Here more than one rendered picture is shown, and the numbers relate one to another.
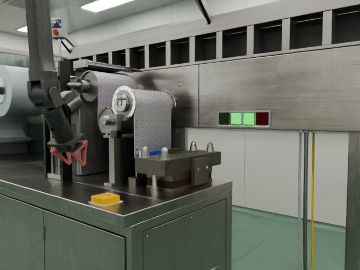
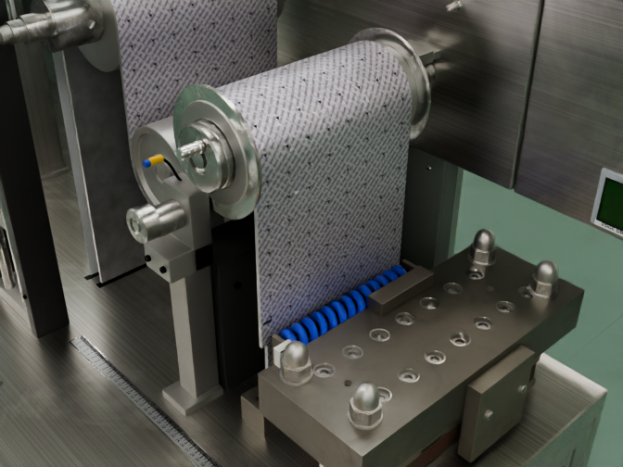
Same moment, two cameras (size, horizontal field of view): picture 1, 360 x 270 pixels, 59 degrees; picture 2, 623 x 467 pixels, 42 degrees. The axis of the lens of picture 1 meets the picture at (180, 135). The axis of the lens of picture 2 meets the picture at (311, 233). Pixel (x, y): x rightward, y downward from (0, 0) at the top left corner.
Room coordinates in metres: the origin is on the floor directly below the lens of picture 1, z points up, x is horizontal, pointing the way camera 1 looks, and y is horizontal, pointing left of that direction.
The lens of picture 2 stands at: (0.62, 0.02, 1.65)
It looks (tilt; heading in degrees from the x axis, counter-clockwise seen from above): 33 degrees down; 9
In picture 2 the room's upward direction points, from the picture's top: straight up
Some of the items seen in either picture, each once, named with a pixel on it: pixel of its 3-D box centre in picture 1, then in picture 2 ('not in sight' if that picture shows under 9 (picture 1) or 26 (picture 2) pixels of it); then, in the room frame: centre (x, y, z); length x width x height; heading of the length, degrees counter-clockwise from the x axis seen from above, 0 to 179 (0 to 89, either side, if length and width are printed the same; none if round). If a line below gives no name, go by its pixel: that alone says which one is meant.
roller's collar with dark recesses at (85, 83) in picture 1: (84, 85); (67, 19); (1.50, 0.45, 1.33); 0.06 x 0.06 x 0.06; 52
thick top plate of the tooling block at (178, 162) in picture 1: (181, 160); (430, 347); (1.38, -0.01, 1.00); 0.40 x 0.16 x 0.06; 142
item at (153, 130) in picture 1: (154, 134); (335, 243); (1.42, 0.12, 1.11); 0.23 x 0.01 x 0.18; 142
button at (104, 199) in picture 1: (105, 199); not in sight; (1.08, 0.26, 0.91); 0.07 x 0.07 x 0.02; 52
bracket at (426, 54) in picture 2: not in sight; (410, 52); (1.60, 0.05, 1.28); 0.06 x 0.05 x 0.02; 142
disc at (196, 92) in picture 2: (124, 103); (215, 153); (1.36, 0.24, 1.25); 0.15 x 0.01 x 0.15; 52
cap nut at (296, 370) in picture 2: (145, 151); (296, 359); (1.28, 0.14, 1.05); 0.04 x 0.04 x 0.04
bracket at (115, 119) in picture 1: (112, 149); (182, 302); (1.35, 0.29, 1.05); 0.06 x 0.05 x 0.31; 142
